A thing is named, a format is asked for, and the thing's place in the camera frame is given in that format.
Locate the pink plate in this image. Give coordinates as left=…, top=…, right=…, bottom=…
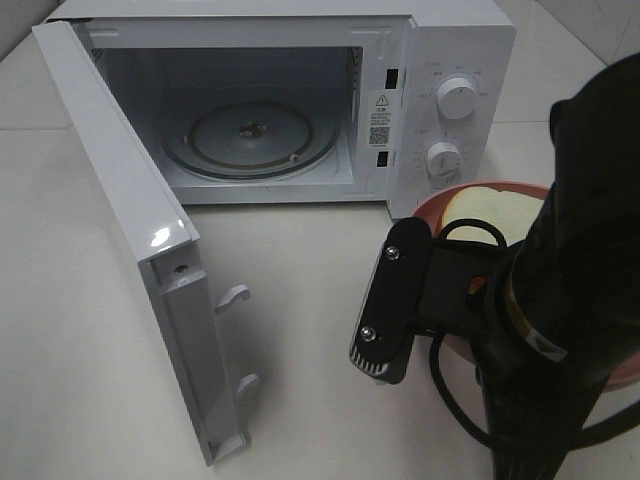
left=413, top=181, right=639, bottom=391

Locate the white microwave door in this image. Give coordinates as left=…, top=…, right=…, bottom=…
left=33, top=21, right=259, bottom=465

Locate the sandwich with white bread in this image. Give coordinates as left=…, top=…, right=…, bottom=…
left=441, top=186, right=544, bottom=246

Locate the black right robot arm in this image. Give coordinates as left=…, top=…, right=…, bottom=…
left=473, top=55, right=639, bottom=479

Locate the glass turntable tray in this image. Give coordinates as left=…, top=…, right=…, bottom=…
left=162, top=96, right=341, bottom=181

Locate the white warning label sticker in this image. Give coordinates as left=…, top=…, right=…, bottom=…
left=365, top=89, right=400, bottom=149

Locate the white microwave oven body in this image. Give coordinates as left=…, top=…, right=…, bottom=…
left=39, top=1, right=516, bottom=218

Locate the lower white timer knob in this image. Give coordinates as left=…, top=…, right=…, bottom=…
left=426, top=141, right=462, bottom=178

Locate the upper white power knob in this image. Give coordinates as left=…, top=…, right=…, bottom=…
left=435, top=75, right=478, bottom=120

